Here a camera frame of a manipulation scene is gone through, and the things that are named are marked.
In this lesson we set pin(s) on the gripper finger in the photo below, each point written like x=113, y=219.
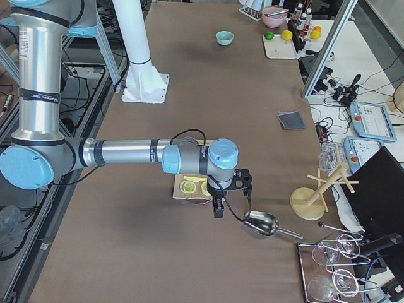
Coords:
x=216, y=210
x=220, y=210

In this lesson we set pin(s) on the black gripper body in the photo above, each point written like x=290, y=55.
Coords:
x=215, y=193

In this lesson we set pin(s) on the light green bowl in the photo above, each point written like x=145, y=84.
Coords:
x=224, y=37

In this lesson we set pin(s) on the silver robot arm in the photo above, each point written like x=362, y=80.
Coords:
x=40, y=153

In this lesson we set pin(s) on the pink bowl with ice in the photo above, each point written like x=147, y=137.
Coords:
x=273, y=16

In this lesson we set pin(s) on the bamboo cutting board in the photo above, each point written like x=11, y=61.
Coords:
x=197, y=197

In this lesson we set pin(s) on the yellow plastic knife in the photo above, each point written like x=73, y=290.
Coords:
x=194, y=179

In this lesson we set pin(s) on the lemon slice stack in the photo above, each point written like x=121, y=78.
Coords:
x=188, y=187

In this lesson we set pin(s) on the steel scoop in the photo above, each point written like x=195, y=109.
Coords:
x=266, y=224

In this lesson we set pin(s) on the wooden mug tree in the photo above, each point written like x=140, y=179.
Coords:
x=310, y=204

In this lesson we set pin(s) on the folded grey cloth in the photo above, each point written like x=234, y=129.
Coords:
x=291, y=120

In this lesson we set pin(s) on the clear glass dish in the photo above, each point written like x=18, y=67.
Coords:
x=331, y=156

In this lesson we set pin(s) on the lower teach pendant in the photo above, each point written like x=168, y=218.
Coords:
x=359, y=150

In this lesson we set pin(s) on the teach pendant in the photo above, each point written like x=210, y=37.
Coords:
x=372, y=121
x=359, y=150

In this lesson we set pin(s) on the black monitor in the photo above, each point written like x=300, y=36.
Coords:
x=377, y=202

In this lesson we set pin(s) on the beige serving tray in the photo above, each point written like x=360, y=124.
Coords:
x=278, y=48

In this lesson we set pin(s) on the green lime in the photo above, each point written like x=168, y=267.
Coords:
x=269, y=36

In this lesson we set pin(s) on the upper teach pendant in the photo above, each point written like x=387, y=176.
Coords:
x=372, y=121

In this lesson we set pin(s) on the yellow lemon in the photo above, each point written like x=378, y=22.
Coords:
x=287, y=35

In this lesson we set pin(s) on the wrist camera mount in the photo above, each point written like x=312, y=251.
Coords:
x=243, y=180

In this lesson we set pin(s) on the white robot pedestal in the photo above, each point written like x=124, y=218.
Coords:
x=144, y=84

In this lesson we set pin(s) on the aluminium frame post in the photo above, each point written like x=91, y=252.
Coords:
x=336, y=30

